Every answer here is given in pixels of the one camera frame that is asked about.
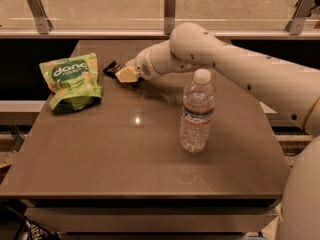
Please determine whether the black rxbar chocolate bar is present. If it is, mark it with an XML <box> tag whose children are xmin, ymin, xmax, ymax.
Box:
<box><xmin>103</xmin><ymin>61</ymin><xmax>139</xmax><ymax>85</ymax></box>

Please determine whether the right metal railing bracket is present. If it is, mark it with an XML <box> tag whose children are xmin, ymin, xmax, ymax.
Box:
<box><xmin>285</xmin><ymin>0</ymin><xmax>315</xmax><ymax>35</ymax></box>

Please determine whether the middle metal railing bracket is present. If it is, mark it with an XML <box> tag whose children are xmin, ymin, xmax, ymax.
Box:
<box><xmin>164</xmin><ymin>0</ymin><xmax>176</xmax><ymax>35</ymax></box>

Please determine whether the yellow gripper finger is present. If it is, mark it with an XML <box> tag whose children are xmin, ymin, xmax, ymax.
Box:
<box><xmin>115</xmin><ymin>66</ymin><xmax>139</xmax><ymax>83</ymax></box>

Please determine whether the clear plastic water bottle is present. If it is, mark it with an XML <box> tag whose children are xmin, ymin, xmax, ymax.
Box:
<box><xmin>179</xmin><ymin>69</ymin><xmax>216</xmax><ymax>153</ymax></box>

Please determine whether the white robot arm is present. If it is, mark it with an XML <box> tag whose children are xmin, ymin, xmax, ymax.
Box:
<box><xmin>116</xmin><ymin>23</ymin><xmax>320</xmax><ymax>240</ymax></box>

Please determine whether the green rice chip bag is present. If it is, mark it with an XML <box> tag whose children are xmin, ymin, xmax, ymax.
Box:
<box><xmin>39</xmin><ymin>53</ymin><xmax>103</xmax><ymax>111</ymax></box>

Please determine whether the glass railing panel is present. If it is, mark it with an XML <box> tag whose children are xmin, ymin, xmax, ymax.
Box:
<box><xmin>0</xmin><ymin>0</ymin><xmax>320</xmax><ymax>32</ymax></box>

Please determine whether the left metal railing bracket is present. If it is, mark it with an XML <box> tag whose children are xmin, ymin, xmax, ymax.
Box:
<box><xmin>27</xmin><ymin>0</ymin><xmax>53</xmax><ymax>34</ymax></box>

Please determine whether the dark box under table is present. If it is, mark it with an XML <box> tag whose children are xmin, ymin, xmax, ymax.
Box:
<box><xmin>13</xmin><ymin>214</ymin><xmax>62</xmax><ymax>240</ymax></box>

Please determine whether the metal railing bracket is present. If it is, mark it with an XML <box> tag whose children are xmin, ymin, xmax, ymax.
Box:
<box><xmin>285</xmin><ymin>0</ymin><xmax>315</xmax><ymax>35</ymax></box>
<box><xmin>164</xmin><ymin>0</ymin><xmax>176</xmax><ymax>35</ymax></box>
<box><xmin>27</xmin><ymin>0</ymin><xmax>53</xmax><ymax>34</ymax></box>

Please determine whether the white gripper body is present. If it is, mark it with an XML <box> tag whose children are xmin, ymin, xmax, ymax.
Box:
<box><xmin>125</xmin><ymin>47</ymin><xmax>158</xmax><ymax>80</ymax></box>

